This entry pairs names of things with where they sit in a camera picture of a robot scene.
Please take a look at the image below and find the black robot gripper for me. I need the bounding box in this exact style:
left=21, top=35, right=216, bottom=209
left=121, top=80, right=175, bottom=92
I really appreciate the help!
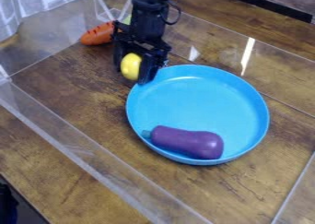
left=112, top=0, right=171, bottom=85

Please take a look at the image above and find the yellow toy lemon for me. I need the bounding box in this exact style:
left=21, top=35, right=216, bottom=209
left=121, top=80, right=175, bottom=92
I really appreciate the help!
left=120, top=53, right=141, bottom=80

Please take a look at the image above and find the blue round plastic tray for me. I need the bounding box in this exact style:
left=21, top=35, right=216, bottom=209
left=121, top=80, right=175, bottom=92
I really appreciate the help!
left=125, top=65, right=269, bottom=166

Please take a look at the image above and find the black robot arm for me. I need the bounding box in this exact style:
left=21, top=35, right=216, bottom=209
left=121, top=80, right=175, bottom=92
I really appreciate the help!
left=112, top=0, right=177, bottom=85

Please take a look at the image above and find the orange toy carrot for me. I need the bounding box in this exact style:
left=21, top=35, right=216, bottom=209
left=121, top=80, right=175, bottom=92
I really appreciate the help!
left=80, top=20, right=115, bottom=46

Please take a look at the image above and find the purple toy eggplant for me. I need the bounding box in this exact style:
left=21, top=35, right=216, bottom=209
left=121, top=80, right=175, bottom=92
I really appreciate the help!
left=141, top=125, right=224, bottom=159

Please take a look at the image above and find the dark wooden baseboard strip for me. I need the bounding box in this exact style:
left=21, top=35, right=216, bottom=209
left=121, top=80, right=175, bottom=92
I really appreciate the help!
left=237, top=0, right=312, bottom=23

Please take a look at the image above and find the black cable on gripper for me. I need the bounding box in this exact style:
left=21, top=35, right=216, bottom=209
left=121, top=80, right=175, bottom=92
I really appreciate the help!
left=159, top=1, right=181, bottom=26

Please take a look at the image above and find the clear acrylic enclosure wall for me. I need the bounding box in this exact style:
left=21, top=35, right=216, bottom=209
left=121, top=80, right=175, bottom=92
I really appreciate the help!
left=0, top=0, right=315, bottom=224

